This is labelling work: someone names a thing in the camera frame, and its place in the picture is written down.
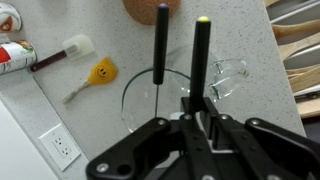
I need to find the wooden spoon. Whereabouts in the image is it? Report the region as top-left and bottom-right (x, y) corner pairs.
(263, 0), (278, 8)

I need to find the white spatula dark red handle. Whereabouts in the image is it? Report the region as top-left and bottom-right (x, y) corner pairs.
(29, 33), (96, 73)

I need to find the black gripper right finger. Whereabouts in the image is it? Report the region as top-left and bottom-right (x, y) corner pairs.
(200, 97), (320, 180)

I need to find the small spice jar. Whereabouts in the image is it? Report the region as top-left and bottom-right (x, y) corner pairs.
(0, 2), (24, 34)

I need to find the clear glass measuring jug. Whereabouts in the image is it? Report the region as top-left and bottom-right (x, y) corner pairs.
(120, 58), (250, 134)

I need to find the flat wooden spatula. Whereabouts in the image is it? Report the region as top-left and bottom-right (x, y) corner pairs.
(278, 31), (320, 62)

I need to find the round cork lid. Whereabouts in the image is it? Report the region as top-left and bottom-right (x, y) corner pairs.
(122, 0), (182, 26)

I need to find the thin wooden turner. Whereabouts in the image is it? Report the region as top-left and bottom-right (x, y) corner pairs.
(286, 64), (320, 95)

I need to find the white wall outlet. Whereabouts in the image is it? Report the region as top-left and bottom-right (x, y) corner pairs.
(38, 122), (82, 172)

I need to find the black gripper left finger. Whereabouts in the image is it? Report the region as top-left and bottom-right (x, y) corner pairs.
(85, 97), (214, 180)

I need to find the yellow smiley face spatula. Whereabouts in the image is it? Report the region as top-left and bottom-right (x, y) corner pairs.
(62, 56), (119, 105)

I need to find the open wooden utensil drawer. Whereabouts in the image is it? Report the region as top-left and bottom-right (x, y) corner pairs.
(263, 0), (320, 120)

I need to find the black utensil yellow cap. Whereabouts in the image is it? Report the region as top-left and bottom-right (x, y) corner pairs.
(188, 15), (212, 113)

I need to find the red white tomato can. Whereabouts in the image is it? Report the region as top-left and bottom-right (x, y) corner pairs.
(0, 39), (38, 76)

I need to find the black utensil purple cap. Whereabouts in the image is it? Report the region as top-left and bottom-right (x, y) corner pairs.
(152, 3), (170, 119)

